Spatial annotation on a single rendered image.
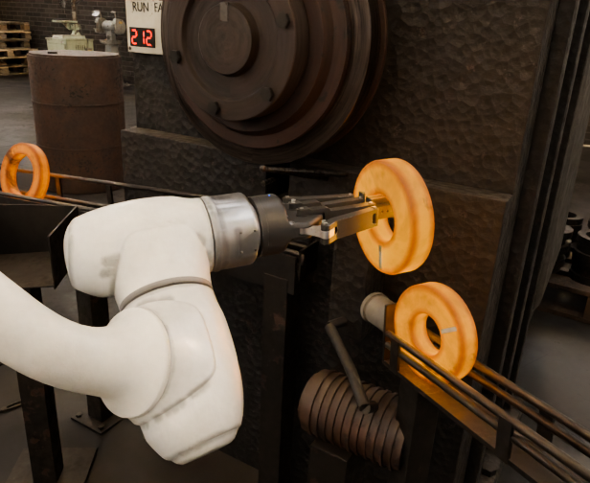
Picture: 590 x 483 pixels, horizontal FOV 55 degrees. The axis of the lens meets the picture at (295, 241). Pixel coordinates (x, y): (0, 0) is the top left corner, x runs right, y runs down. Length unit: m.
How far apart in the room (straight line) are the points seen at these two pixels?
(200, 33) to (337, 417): 0.72
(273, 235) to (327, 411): 0.48
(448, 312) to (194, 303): 0.42
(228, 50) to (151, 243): 0.52
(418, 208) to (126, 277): 0.36
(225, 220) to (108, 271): 0.14
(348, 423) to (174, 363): 0.57
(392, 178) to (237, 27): 0.43
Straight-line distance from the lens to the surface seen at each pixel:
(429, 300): 0.90
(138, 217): 0.63
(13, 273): 1.41
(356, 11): 1.02
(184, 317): 0.56
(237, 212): 0.65
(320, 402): 1.07
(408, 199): 0.72
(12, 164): 1.89
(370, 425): 1.05
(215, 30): 1.06
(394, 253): 0.77
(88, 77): 3.91
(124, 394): 0.54
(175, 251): 0.61
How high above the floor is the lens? 1.15
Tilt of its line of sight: 21 degrees down
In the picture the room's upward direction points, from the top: 3 degrees clockwise
